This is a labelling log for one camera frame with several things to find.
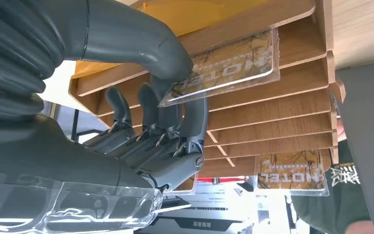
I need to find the dark grey flat panel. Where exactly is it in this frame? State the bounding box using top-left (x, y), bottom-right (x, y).
top-left (334, 59), bottom-right (374, 234)

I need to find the person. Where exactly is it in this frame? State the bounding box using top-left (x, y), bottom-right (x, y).
top-left (290, 124), bottom-right (374, 234)

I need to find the clear plastic wrist guard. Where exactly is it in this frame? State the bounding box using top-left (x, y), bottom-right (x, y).
top-left (0, 169), bottom-right (164, 234)

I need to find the wooden slotted card rack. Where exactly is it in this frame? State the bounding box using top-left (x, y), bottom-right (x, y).
top-left (68, 0), bottom-right (346, 179)

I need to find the black and white machine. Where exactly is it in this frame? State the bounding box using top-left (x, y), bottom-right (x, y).
top-left (134, 176), bottom-right (260, 234)

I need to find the ribbed grey right arm sleeve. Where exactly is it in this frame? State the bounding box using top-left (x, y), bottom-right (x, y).
top-left (0, 0), bottom-right (89, 121)

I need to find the black stand pole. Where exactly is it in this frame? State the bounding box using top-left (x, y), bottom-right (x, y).
top-left (70, 109), bottom-right (80, 141)

